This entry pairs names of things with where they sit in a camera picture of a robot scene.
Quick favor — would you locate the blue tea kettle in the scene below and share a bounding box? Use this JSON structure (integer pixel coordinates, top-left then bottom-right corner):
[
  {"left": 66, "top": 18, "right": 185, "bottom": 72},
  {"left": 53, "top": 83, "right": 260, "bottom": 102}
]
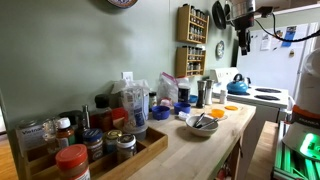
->
[{"left": 227, "top": 73, "right": 248, "bottom": 94}]

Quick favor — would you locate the lower wooden spice rack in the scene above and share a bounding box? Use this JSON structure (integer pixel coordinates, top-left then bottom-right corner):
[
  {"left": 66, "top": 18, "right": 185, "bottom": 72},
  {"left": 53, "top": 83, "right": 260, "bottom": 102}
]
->
[{"left": 175, "top": 46, "right": 206, "bottom": 77}]

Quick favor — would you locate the white refrigerator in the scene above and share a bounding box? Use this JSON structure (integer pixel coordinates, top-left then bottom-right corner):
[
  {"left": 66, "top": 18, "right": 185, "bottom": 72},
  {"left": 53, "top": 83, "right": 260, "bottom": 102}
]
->
[{"left": 236, "top": 30, "right": 315, "bottom": 97}]

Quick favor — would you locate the red lid spice jar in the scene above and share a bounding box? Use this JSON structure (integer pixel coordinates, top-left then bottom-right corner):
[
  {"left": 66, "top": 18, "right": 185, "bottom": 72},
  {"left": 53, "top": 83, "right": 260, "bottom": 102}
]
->
[{"left": 55, "top": 144, "right": 91, "bottom": 180}]

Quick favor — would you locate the wall clock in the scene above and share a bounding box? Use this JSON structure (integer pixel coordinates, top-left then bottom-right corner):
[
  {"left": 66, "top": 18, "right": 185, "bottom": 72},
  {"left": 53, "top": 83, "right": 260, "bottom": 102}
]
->
[{"left": 216, "top": 40, "right": 224, "bottom": 59}]

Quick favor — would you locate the orange lid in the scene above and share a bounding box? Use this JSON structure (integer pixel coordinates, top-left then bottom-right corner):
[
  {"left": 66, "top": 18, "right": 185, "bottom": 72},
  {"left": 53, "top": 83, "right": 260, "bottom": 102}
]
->
[{"left": 224, "top": 106, "right": 238, "bottom": 111}]

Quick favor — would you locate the upper wooden spice rack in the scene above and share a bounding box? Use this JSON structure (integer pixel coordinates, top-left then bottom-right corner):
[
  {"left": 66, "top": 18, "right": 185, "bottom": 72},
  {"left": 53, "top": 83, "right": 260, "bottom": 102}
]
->
[{"left": 177, "top": 4, "right": 209, "bottom": 44}]

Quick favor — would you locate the blue lid jar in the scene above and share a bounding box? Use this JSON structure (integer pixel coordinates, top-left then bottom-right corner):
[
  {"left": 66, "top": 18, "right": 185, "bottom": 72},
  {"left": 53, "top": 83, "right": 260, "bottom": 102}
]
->
[{"left": 83, "top": 128, "right": 103, "bottom": 162}]

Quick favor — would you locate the ziplock plastic bag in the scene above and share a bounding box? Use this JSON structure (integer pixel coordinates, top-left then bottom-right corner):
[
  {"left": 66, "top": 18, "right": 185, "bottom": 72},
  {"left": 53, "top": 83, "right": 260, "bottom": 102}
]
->
[{"left": 157, "top": 72, "right": 178, "bottom": 105}]

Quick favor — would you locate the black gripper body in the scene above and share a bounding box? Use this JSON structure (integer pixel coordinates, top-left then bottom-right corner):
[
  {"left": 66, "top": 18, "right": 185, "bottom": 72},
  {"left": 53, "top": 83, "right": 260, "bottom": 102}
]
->
[{"left": 234, "top": 13, "right": 254, "bottom": 55}]

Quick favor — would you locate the white cap spice bottle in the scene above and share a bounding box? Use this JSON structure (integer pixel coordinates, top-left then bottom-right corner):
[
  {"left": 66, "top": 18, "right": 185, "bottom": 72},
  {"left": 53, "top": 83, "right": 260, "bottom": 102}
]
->
[{"left": 56, "top": 117, "right": 75, "bottom": 149}]

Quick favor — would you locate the silver salt grinder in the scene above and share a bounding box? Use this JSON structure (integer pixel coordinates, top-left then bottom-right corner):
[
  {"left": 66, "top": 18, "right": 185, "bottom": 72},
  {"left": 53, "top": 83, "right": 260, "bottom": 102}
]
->
[{"left": 205, "top": 79, "right": 214, "bottom": 105}]

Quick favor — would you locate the orange small cup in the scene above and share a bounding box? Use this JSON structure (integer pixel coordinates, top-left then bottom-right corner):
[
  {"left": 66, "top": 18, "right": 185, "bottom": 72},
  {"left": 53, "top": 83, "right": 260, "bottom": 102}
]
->
[{"left": 211, "top": 109, "right": 225, "bottom": 118}]

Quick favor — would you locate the dark pepper grinder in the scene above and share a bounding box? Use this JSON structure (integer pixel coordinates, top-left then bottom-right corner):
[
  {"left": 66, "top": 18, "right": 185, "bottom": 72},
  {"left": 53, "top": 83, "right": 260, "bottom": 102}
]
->
[{"left": 196, "top": 80, "right": 206, "bottom": 108}]

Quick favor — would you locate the silver lid glass jar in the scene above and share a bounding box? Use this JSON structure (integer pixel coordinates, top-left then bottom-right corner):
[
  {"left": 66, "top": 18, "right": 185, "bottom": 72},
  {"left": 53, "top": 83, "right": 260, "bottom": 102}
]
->
[{"left": 116, "top": 134, "right": 137, "bottom": 163}]

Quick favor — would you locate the white stove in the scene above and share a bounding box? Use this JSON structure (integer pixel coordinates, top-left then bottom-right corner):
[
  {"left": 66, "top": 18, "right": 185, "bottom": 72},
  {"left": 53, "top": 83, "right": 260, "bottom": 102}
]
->
[{"left": 209, "top": 67, "right": 290, "bottom": 180}]

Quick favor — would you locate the black cap sauce bottle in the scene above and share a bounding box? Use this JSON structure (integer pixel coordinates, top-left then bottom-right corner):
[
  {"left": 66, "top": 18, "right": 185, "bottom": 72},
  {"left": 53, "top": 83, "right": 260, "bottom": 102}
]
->
[{"left": 95, "top": 94, "right": 113, "bottom": 132}]

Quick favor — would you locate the white wall outlet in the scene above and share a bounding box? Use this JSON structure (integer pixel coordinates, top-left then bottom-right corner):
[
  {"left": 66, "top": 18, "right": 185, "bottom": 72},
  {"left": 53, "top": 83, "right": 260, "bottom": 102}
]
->
[{"left": 121, "top": 72, "right": 133, "bottom": 81}]

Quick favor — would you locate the black frying pan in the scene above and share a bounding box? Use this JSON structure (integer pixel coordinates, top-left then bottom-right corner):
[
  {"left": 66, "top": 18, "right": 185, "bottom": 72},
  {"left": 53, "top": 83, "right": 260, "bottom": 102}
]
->
[{"left": 212, "top": 0, "right": 226, "bottom": 30}]

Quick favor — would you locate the wooden tray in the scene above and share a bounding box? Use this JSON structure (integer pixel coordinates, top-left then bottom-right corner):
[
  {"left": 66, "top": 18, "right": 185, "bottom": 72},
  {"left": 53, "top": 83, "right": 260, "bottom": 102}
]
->
[{"left": 18, "top": 126, "right": 168, "bottom": 180}]

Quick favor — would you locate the clear plastic bag of goods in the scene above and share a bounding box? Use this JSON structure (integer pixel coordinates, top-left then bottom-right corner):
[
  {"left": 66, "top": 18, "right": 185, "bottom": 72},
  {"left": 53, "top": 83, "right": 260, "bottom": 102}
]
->
[{"left": 112, "top": 79, "right": 150, "bottom": 133}]

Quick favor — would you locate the dark cylindrical canister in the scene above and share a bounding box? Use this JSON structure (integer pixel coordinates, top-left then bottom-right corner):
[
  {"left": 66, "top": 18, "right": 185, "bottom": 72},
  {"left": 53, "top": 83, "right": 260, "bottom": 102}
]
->
[{"left": 178, "top": 85, "right": 190, "bottom": 103}]

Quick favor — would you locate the wooden spice rack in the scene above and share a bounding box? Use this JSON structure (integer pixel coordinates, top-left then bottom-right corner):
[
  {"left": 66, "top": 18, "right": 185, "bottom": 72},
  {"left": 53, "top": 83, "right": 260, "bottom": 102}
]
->
[
  {"left": 175, "top": 46, "right": 206, "bottom": 77},
  {"left": 177, "top": 4, "right": 209, "bottom": 44}
]

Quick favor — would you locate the large glass storage jar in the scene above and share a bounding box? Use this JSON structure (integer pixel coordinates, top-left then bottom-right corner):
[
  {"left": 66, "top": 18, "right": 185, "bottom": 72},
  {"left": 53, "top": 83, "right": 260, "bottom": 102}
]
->
[{"left": 15, "top": 120, "right": 45, "bottom": 156}]

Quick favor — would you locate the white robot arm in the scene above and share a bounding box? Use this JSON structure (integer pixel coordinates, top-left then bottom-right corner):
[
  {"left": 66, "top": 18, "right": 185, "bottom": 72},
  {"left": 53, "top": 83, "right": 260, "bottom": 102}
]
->
[{"left": 232, "top": 12, "right": 320, "bottom": 161}]

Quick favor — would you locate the gold lid jar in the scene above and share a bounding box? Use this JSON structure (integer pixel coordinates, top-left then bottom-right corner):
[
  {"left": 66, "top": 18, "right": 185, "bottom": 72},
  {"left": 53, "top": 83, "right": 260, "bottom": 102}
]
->
[{"left": 105, "top": 130, "right": 122, "bottom": 153}]

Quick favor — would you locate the white ceramic bowl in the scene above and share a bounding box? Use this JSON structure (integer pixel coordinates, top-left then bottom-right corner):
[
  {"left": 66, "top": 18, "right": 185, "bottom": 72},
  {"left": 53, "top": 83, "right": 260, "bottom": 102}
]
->
[{"left": 186, "top": 115, "right": 218, "bottom": 137}]

